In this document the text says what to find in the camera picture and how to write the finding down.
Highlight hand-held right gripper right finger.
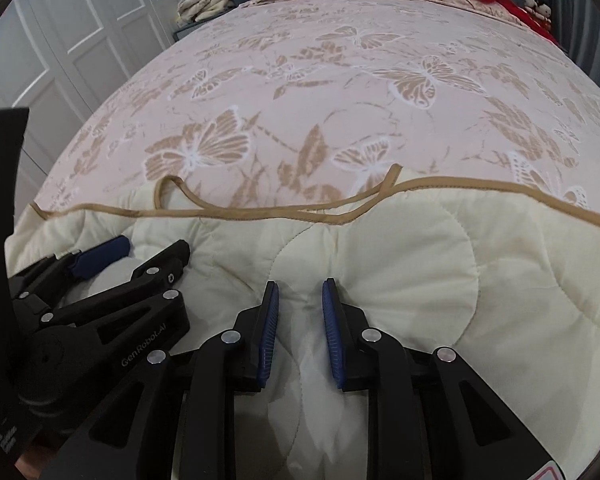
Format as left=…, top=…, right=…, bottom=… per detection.
left=321, top=277, right=566, bottom=480

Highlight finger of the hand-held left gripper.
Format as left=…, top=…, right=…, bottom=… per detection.
left=9, top=236, right=131, bottom=325
left=40, top=240, right=191, bottom=361

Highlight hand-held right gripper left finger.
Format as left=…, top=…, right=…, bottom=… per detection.
left=40, top=281, right=282, bottom=480

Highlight cream quilted jacket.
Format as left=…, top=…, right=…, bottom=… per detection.
left=5, top=164, right=600, bottom=480

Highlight white panelled wardrobe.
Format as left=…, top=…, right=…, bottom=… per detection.
left=0, top=0, right=191, bottom=201

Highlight grey nightstand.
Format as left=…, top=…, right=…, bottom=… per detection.
left=172, top=7, right=241, bottom=43

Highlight pink butterfly bedspread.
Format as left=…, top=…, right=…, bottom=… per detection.
left=30, top=0, right=600, bottom=231

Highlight pile of beige cloths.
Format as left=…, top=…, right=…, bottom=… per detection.
left=176, top=0, right=233, bottom=23

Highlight small plush toys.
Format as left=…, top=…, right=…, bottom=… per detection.
left=525, top=0, right=553, bottom=23

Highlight grey-blue curtain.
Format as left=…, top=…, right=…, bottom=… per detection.
left=550, top=0, right=600, bottom=106

